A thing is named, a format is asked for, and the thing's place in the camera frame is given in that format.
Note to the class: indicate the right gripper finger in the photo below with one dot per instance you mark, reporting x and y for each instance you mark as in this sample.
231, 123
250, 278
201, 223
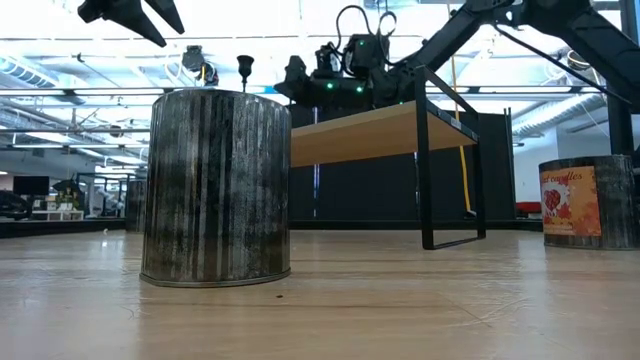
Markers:
296, 70
292, 91

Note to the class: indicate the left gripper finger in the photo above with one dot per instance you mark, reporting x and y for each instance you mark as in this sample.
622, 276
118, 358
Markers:
167, 12
127, 17

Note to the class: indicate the black candlestick holder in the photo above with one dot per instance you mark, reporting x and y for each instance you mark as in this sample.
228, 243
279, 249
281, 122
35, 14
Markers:
245, 64

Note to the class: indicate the candle tin with heart label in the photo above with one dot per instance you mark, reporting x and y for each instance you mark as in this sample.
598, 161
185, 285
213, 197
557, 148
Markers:
570, 200

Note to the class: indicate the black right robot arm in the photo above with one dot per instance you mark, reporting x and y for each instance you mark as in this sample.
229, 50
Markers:
575, 25

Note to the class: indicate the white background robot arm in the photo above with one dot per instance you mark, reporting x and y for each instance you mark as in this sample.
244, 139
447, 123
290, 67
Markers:
107, 197

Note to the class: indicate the large striped metal candle tin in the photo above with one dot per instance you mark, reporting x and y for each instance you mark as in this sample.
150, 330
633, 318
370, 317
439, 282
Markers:
215, 190

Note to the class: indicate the silver vertical pole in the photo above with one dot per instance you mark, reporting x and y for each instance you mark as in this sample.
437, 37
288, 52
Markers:
315, 190

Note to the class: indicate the computer monitor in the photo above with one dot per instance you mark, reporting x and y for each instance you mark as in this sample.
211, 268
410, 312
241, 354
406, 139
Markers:
31, 185

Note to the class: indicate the red background object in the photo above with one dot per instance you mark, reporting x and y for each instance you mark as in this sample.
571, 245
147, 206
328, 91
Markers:
528, 207

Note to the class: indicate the white low background shelf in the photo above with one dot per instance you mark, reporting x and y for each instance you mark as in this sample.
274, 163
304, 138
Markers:
55, 215

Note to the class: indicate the black background chair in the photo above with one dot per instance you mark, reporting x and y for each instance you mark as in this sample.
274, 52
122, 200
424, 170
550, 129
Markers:
10, 205

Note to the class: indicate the wooden shelf with black frame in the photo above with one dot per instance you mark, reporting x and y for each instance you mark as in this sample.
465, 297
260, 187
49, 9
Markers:
370, 135

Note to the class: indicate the black table edge rail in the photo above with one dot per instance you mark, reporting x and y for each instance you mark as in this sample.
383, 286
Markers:
30, 228

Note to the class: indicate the slim black frame post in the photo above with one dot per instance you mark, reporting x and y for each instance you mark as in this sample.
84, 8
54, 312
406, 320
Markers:
620, 130

